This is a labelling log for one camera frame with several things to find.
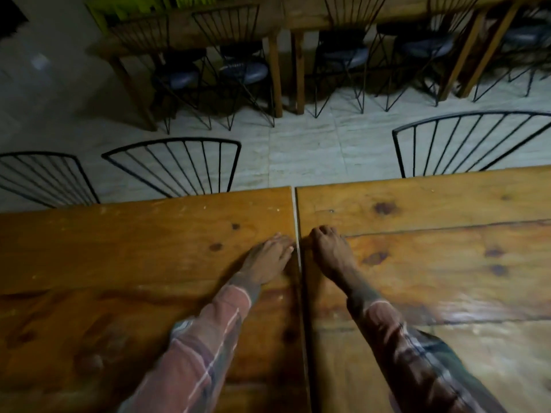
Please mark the person's right hand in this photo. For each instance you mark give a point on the person's right hand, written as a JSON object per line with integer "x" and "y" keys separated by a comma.
{"x": 333, "y": 255}

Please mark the person's left hand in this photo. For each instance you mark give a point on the person's left hand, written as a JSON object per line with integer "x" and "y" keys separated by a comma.
{"x": 266, "y": 262}

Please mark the person's right fingers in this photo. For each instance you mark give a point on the person's right fingers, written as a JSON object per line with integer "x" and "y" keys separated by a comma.
{"x": 323, "y": 234}

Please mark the person's left fingers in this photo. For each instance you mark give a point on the person's left fingers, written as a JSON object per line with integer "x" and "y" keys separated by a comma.
{"x": 283, "y": 247}

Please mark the person's right forearm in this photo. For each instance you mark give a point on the person's right forearm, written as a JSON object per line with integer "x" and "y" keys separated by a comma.
{"x": 404, "y": 352}

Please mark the person's left forearm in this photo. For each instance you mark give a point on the person's left forearm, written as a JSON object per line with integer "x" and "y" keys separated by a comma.
{"x": 206, "y": 344}

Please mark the wooden dining table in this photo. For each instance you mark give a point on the wooden dining table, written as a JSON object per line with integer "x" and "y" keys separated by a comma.
{"x": 180, "y": 36}
{"x": 310, "y": 12}

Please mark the yellow-green bench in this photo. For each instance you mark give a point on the yellow-green bench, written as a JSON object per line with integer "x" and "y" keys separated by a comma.
{"x": 129, "y": 6}

